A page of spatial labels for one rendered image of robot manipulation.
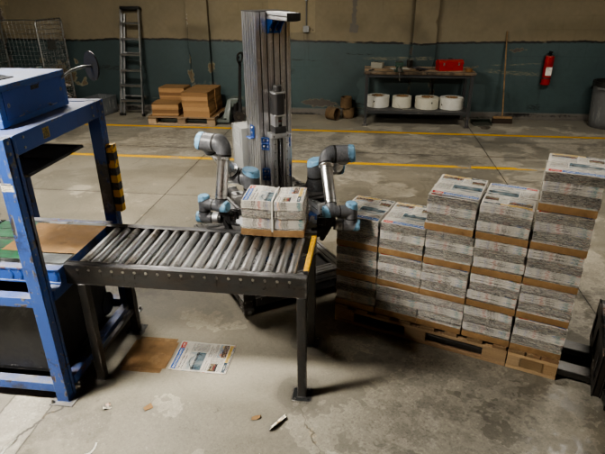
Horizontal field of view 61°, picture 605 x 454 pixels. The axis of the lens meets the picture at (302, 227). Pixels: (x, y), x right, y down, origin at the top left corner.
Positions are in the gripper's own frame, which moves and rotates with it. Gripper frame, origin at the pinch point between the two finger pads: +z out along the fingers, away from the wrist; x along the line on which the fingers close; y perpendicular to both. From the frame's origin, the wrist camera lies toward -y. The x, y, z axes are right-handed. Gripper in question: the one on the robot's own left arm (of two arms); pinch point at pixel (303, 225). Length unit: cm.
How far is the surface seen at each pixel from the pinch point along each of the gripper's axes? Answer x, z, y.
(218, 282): 67, 38, -9
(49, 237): 36, 151, -2
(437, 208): 10, -80, 19
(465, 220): 16, -96, 14
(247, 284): 67, 23, -9
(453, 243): 12, -91, -2
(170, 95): -603, 306, 12
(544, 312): 29, -144, -36
